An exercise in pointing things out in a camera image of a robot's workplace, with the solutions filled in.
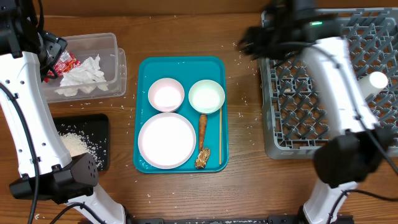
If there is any clear plastic bin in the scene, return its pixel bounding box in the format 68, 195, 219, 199
42, 33, 127, 103

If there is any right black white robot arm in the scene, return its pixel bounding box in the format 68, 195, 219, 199
238, 0, 395, 223

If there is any wooden chopstick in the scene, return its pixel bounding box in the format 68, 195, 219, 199
218, 107, 223, 165

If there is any pale green bowl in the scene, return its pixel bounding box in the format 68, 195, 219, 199
188, 80, 226, 114

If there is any grey dishwasher rack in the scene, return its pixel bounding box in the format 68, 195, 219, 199
258, 7, 397, 159

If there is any pile of white rice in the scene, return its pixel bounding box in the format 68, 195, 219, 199
56, 123, 109, 171

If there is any white napkin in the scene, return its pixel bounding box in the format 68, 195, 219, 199
55, 55, 108, 96

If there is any red snack wrapper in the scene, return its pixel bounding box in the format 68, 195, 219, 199
44, 50, 81, 83

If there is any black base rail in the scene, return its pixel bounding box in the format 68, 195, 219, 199
136, 214, 355, 224

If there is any white plastic cup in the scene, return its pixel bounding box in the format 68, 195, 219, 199
358, 72, 388, 98

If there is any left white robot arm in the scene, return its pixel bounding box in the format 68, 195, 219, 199
1, 0, 133, 223

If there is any small pink bowl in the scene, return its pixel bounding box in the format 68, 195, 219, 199
148, 78, 185, 113

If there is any black plastic tray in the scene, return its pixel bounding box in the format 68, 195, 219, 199
53, 114, 110, 164

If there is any teal plastic serving tray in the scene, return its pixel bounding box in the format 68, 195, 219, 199
133, 56, 229, 174

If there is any large pink plate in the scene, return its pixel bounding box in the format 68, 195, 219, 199
137, 113, 197, 169

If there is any brown carrot-shaped food piece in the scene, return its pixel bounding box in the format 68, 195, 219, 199
198, 114, 207, 151

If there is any crumbly granola food piece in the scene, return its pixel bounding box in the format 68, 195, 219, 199
195, 148, 211, 169

